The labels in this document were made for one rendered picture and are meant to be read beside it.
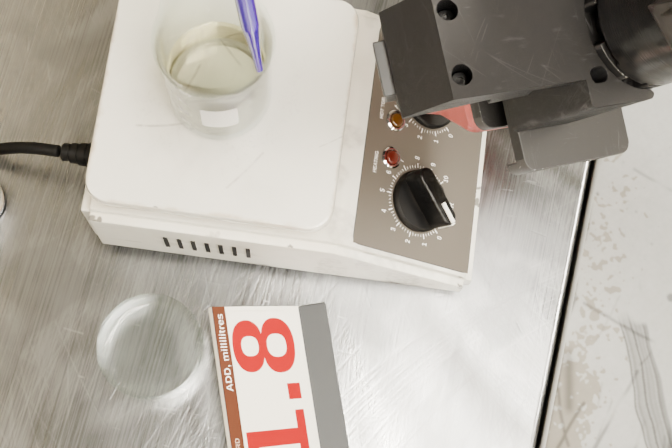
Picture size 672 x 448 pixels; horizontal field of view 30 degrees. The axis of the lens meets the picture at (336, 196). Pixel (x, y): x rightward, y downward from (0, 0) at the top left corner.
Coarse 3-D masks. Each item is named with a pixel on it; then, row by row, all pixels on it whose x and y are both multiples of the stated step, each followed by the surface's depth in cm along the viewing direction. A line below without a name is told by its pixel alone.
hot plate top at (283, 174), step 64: (128, 0) 62; (320, 0) 63; (128, 64) 61; (320, 64) 62; (128, 128) 60; (256, 128) 61; (320, 128) 61; (128, 192) 60; (192, 192) 60; (256, 192) 60; (320, 192) 60
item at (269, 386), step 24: (240, 312) 64; (264, 312) 65; (288, 312) 66; (240, 336) 64; (264, 336) 65; (288, 336) 66; (240, 360) 63; (264, 360) 64; (288, 360) 65; (240, 384) 63; (264, 384) 64; (288, 384) 65; (240, 408) 62; (264, 408) 63; (288, 408) 64; (264, 432) 63; (288, 432) 64
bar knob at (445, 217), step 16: (416, 176) 63; (432, 176) 63; (400, 192) 63; (416, 192) 63; (432, 192) 63; (400, 208) 63; (416, 208) 64; (432, 208) 63; (448, 208) 63; (416, 224) 63; (432, 224) 64; (448, 224) 63
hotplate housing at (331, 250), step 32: (352, 96) 63; (352, 128) 63; (64, 160) 66; (352, 160) 63; (480, 160) 67; (352, 192) 62; (480, 192) 67; (96, 224) 62; (128, 224) 61; (160, 224) 62; (192, 224) 61; (224, 224) 61; (352, 224) 62; (224, 256) 66; (256, 256) 65; (288, 256) 64; (320, 256) 63; (352, 256) 62; (384, 256) 63; (448, 288) 66
